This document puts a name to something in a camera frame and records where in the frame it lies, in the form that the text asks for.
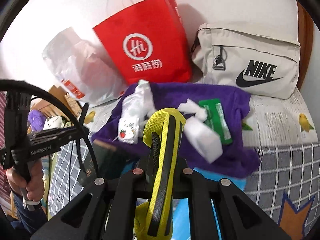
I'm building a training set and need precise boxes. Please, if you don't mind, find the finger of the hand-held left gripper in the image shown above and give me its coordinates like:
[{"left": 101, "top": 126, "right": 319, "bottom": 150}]
[{"left": 58, "top": 126, "right": 90, "bottom": 146}]

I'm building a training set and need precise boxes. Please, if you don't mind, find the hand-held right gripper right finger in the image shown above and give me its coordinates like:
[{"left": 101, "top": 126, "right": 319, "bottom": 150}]
[{"left": 175, "top": 155, "right": 292, "bottom": 240}]

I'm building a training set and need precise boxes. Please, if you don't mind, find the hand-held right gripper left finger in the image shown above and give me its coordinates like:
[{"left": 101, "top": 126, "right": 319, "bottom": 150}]
[{"left": 30, "top": 155, "right": 150, "bottom": 240}]

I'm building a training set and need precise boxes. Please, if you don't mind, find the white sponge block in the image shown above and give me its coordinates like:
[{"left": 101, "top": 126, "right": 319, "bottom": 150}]
[{"left": 184, "top": 117, "right": 223, "bottom": 163}]

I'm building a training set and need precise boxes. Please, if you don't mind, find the white tomato print packet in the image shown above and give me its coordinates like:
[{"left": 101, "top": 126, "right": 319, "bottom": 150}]
[{"left": 117, "top": 117, "right": 140, "bottom": 145}]

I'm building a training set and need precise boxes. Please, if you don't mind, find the yellow and black shoe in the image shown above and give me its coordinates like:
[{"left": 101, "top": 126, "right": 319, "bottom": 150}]
[{"left": 134, "top": 107, "right": 187, "bottom": 240}]

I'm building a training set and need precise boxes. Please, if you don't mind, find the transparent plastic bag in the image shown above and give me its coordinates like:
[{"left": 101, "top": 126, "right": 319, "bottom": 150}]
[{"left": 120, "top": 90, "right": 150, "bottom": 123}]

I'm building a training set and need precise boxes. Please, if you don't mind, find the white tissue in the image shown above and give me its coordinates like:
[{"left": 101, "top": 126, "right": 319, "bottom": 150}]
[{"left": 177, "top": 99, "right": 208, "bottom": 123}]

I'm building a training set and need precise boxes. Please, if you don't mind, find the person's left forearm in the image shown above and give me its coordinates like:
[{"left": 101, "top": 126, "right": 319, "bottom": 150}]
[{"left": 10, "top": 192, "right": 48, "bottom": 230}]

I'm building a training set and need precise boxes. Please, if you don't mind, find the person's left hand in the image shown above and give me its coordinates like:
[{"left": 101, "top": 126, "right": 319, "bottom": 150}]
[{"left": 6, "top": 159, "right": 47, "bottom": 203}]

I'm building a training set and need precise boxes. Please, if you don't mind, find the red striped cloth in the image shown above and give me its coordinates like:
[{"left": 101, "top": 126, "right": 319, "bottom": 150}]
[{"left": 0, "top": 91, "right": 13, "bottom": 207}]

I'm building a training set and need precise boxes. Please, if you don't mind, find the blue packet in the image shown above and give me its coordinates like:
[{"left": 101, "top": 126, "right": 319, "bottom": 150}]
[{"left": 120, "top": 161, "right": 140, "bottom": 178}]

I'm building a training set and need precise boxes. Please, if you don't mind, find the purple plush toy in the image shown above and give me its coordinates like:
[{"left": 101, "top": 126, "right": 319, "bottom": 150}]
[{"left": 27, "top": 110, "right": 48, "bottom": 132}]

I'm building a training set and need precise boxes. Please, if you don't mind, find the white spotted plush toy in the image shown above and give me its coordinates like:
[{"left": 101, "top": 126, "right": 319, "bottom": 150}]
[{"left": 42, "top": 115, "right": 63, "bottom": 130}]

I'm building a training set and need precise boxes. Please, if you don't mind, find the patterned brown box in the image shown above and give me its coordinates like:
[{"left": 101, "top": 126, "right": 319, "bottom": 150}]
[{"left": 64, "top": 91, "right": 83, "bottom": 115}]

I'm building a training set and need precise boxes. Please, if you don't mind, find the dark green box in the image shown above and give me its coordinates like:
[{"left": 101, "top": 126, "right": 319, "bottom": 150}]
[{"left": 77, "top": 140, "right": 140, "bottom": 188}]

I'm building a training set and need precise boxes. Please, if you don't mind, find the blue tissue box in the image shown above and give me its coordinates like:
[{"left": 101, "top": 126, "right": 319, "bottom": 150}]
[{"left": 136, "top": 166, "right": 249, "bottom": 240}]

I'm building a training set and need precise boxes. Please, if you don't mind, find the plain cardboard box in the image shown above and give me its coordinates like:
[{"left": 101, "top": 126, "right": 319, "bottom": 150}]
[{"left": 47, "top": 85, "right": 67, "bottom": 100}]

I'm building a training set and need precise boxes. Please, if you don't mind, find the green packet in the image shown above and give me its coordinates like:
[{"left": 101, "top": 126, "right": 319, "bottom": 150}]
[{"left": 199, "top": 99, "right": 233, "bottom": 145}]

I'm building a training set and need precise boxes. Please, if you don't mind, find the purple towel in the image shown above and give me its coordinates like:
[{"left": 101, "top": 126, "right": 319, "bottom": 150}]
[{"left": 91, "top": 81, "right": 262, "bottom": 179}]

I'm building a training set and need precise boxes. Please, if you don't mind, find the white plastic shopping bag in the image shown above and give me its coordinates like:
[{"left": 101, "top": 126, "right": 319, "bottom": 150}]
[{"left": 41, "top": 26, "right": 130, "bottom": 104}]

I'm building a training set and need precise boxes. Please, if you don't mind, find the white sock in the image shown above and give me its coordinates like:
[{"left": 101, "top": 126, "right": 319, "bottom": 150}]
[{"left": 124, "top": 81, "right": 160, "bottom": 120}]

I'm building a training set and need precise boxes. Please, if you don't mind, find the grey checked blanket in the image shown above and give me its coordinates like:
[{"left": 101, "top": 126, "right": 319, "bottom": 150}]
[{"left": 46, "top": 140, "right": 320, "bottom": 234}]

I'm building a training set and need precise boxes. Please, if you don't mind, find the red paper bag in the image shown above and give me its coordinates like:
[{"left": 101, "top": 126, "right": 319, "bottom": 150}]
[{"left": 92, "top": 0, "right": 193, "bottom": 85}]

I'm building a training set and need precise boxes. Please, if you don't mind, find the beige waist bag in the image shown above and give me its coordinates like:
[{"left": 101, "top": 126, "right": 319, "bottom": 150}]
[{"left": 191, "top": 22, "right": 302, "bottom": 99}]

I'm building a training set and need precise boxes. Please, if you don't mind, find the thick black cable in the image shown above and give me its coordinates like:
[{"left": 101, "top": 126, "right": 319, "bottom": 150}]
[{"left": 0, "top": 79, "right": 100, "bottom": 178}]

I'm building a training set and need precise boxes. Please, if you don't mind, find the wooden door frame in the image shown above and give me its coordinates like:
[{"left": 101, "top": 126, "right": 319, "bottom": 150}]
[{"left": 296, "top": 0, "right": 315, "bottom": 90}]

